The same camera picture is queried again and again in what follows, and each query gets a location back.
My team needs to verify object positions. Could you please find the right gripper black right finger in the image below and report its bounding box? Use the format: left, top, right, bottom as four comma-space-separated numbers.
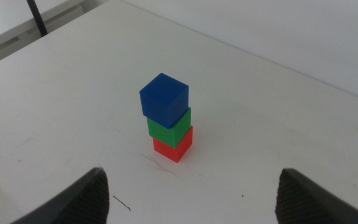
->
274, 168, 358, 224

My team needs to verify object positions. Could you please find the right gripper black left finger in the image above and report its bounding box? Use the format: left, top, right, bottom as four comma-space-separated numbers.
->
11, 167, 110, 224

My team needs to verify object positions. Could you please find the red cube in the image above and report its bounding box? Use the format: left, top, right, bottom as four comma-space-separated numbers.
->
152, 126, 194, 164

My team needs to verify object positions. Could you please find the green cube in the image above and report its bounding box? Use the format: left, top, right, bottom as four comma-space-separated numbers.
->
146, 107, 192, 149

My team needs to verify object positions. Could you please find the blue cube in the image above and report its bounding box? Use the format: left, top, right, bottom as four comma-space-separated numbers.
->
139, 72, 190, 130

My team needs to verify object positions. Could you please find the black pole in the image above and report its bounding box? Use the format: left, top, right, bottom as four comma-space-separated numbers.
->
26, 0, 48, 37

